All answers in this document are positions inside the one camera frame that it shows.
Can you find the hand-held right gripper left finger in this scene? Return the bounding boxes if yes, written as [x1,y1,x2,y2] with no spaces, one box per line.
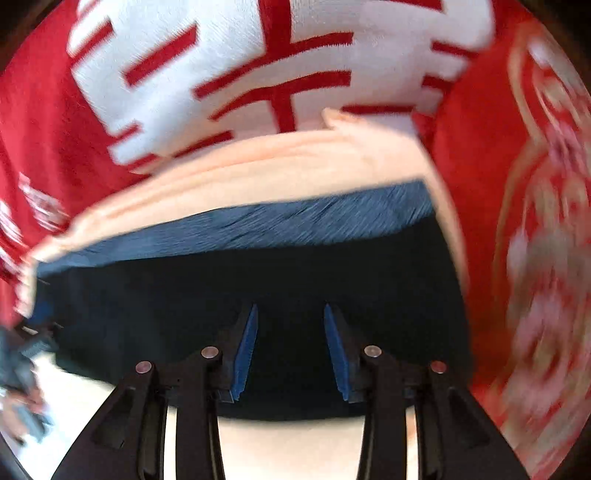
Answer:
[51,303,259,480]

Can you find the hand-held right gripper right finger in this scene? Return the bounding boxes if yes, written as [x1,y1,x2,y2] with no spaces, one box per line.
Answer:
[322,303,530,480]

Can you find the dark navy pants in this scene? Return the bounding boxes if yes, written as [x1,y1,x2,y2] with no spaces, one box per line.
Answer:
[34,180,474,422]

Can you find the peach blanket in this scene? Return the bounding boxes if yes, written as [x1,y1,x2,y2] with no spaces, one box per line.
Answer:
[18,108,472,480]

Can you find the red printed blanket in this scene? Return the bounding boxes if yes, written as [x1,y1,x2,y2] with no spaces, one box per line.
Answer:
[0,0,591,480]

